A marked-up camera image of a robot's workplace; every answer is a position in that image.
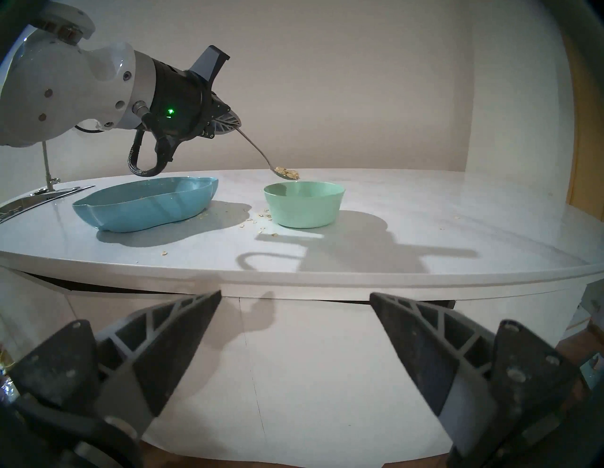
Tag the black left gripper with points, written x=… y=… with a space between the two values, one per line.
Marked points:
x=179 y=108

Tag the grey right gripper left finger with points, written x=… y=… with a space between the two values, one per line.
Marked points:
x=155 y=349

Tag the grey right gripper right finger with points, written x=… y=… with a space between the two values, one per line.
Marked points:
x=424 y=349

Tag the metal spoon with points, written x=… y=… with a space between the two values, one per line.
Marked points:
x=285 y=177

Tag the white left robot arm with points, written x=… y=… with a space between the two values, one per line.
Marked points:
x=56 y=94

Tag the small mint green bowl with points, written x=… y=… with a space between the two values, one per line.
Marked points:
x=304 y=210

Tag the blue flower-shaped bowl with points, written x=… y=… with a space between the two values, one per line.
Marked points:
x=141 y=207

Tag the white counter cabinet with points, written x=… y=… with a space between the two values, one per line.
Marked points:
x=306 y=368

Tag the stainless steel sink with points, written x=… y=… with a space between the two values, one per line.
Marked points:
x=28 y=200

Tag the wooden door frame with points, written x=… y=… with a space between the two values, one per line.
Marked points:
x=587 y=141

